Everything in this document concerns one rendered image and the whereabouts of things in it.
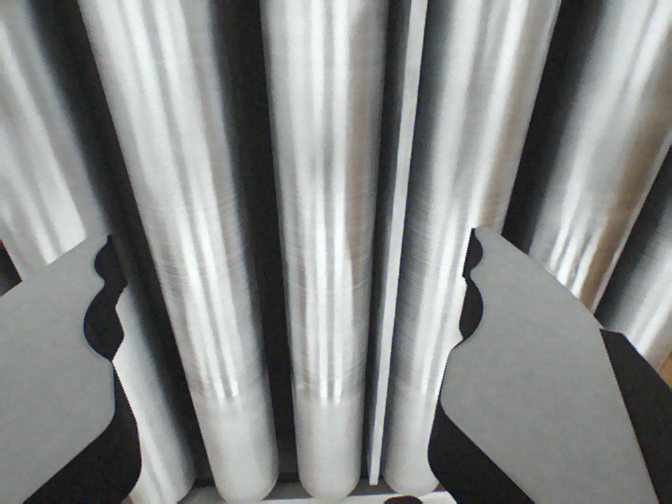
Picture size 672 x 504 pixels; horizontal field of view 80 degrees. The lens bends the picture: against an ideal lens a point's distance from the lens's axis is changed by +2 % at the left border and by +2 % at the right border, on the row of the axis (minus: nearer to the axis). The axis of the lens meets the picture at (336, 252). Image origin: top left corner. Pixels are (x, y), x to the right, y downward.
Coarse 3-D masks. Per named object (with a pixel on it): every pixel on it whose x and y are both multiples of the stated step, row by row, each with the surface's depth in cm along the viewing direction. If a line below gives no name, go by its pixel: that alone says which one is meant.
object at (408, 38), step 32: (416, 0) 14; (416, 32) 14; (416, 64) 15; (384, 96) 19; (416, 96) 15; (384, 128) 20; (384, 160) 20; (384, 192) 20; (384, 224) 20; (384, 256) 20; (384, 288) 21; (384, 320) 21; (384, 352) 23; (384, 384) 24
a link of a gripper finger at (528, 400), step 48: (480, 240) 10; (480, 288) 8; (528, 288) 8; (480, 336) 7; (528, 336) 7; (576, 336) 7; (480, 384) 6; (528, 384) 6; (576, 384) 6; (432, 432) 6; (480, 432) 6; (528, 432) 6; (576, 432) 6; (624, 432) 6; (480, 480) 5; (528, 480) 5; (576, 480) 5; (624, 480) 5
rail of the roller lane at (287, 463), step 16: (288, 416) 37; (192, 432) 36; (288, 432) 36; (288, 448) 34; (208, 464) 33; (288, 464) 33; (208, 480) 33; (288, 480) 33; (368, 480) 32; (384, 480) 32; (128, 496) 31; (192, 496) 31; (208, 496) 31; (272, 496) 31; (288, 496) 31; (304, 496) 31; (352, 496) 31; (368, 496) 31; (384, 496) 31; (432, 496) 31; (448, 496) 31
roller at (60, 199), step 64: (0, 0) 14; (0, 64) 14; (64, 64) 16; (0, 128) 15; (64, 128) 16; (0, 192) 16; (64, 192) 17; (128, 256) 21; (128, 320) 21; (128, 384) 23; (192, 448) 31
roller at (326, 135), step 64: (320, 0) 13; (384, 0) 14; (320, 64) 14; (384, 64) 16; (320, 128) 15; (320, 192) 17; (320, 256) 18; (320, 320) 21; (320, 384) 23; (320, 448) 26
